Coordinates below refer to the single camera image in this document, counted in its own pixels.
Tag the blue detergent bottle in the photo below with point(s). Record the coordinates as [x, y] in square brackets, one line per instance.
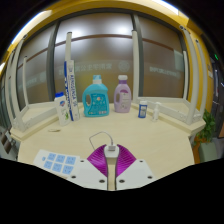
[96, 100]

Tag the tall blue white tube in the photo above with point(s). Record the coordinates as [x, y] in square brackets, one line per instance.
[72, 90]

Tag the upturned white-legged table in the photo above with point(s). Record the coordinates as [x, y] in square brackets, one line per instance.
[15, 86]
[193, 80]

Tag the small clear spray bottle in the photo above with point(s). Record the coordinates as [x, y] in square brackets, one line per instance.
[156, 112]

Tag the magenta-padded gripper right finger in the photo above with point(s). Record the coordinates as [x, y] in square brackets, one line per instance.
[128, 166]

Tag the small flat tan item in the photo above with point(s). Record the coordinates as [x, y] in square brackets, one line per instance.
[54, 130]

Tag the green potted plant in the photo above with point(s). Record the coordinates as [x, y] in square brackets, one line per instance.
[206, 128]

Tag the small blue white bottle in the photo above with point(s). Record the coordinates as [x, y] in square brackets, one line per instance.
[142, 110]

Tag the green exit sign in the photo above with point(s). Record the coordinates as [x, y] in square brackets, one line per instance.
[216, 56]

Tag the purple detergent bottle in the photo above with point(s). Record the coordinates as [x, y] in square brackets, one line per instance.
[122, 98]

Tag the white shampoo bottle blue cap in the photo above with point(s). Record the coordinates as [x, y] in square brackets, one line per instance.
[62, 110]

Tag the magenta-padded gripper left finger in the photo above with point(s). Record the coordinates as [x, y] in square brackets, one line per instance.
[91, 168]

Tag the white power strip blue sockets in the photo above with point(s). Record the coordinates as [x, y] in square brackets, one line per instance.
[55, 161]

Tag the white charger block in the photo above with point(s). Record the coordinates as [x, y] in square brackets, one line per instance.
[111, 154]

